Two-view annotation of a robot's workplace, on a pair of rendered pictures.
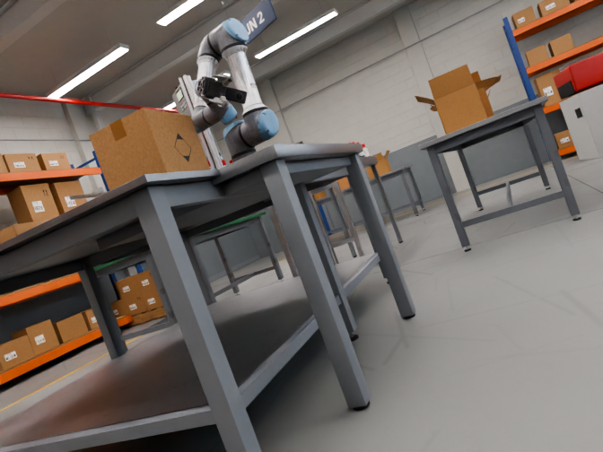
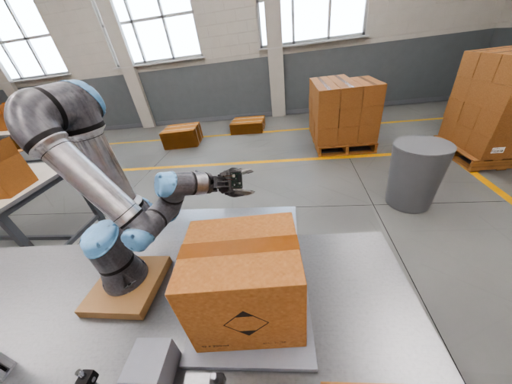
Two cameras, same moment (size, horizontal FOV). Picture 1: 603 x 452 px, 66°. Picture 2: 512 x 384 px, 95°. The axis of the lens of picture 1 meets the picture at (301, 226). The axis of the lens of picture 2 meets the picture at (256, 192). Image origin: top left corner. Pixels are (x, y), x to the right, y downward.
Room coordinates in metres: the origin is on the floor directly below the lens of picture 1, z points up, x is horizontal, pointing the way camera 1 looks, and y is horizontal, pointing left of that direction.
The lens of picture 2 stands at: (1.75, 0.84, 1.55)
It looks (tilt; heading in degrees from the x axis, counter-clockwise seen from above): 33 degrees down; 255
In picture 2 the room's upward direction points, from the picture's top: 8 degrees counter-clockwise
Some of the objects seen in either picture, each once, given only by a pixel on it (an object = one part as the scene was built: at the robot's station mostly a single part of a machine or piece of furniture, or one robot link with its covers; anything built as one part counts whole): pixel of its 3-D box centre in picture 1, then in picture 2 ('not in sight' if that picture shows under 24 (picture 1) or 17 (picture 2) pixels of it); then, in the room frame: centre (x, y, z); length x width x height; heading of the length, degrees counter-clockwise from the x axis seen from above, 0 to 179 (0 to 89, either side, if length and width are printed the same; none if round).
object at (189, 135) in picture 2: not in sight; (182, 135); (1.81, -3.77, 0.16); 0.64 x 0.53 x 0.31; 159
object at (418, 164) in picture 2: not in sight; (414, 175); (-0.14, -0.52, 0.31); 0.46 x 0.46 x 0.62
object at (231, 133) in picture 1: (239, 138); (107, 244); (2.10, 0.13, 1.03); 0.13 x 0.12 x 0.14; 55
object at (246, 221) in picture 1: (201, 275); not in sight; (4.47, 1.07, 0.40); 1.90 x 0.75 x 0.80; 155
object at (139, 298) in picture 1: (155, 291); not in sight; (6.52, 2.25, 0.32); 1.20 x 0.83 x 0.64; 64
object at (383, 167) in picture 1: (379, 164); not in sight; (7.65, -1.55, 0.97); 0.48 x 0.47 x 0.37; 157
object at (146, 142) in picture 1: (155, 160); (245, 280); (1.71, 0.42, 0.99); 0.30 x 0.24 x 0.27; 161
